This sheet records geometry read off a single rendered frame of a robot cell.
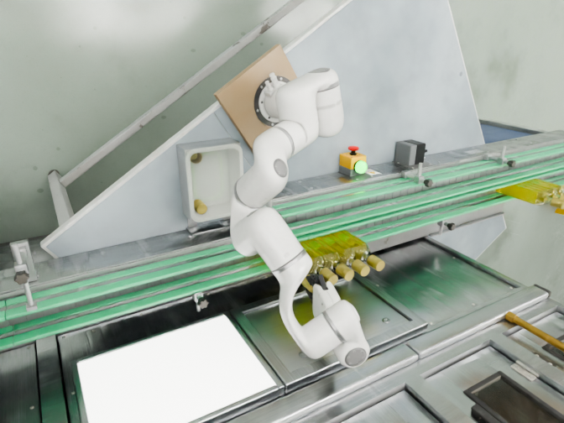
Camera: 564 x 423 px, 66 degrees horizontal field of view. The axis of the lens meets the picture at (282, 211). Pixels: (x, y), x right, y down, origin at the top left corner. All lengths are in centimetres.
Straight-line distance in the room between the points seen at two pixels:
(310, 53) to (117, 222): 80
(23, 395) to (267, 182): 78
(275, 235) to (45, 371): 72
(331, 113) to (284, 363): 64
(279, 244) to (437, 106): 119
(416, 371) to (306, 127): 67
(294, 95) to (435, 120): 99
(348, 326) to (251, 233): 28
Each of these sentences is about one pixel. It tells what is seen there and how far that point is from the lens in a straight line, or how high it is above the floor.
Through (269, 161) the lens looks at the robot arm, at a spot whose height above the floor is 122.
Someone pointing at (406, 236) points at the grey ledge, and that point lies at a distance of 182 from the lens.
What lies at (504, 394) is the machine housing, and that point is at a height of 157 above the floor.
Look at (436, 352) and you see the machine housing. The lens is 129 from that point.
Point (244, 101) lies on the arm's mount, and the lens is 136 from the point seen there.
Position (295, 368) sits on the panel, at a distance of 115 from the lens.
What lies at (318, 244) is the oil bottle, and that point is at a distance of 136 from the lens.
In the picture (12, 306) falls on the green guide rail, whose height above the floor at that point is 92.
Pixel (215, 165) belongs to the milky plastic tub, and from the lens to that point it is 137.
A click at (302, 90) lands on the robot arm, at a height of 112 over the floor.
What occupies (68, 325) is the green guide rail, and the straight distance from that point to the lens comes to 125.
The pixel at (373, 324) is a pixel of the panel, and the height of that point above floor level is 124.
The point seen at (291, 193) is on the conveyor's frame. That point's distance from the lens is 141.
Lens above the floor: 199
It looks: 53 degrees down
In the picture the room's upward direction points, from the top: 124 degrees clockwise
